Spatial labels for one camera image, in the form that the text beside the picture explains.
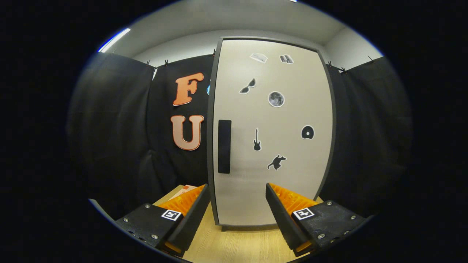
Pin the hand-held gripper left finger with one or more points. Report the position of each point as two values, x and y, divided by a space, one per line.
193 223

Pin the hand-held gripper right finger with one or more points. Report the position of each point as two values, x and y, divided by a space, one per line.
283 223

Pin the beige shoe cabinet door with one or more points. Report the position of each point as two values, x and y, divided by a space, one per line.
256 182

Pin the dark grey shoe cabinet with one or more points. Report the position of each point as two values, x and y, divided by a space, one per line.
210 146

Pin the beige orange book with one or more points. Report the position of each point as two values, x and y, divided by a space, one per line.
182 190

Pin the black backdrop cloth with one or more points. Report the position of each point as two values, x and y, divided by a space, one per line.
109 128

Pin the ceiling light strip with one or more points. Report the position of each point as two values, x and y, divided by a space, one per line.
115 39

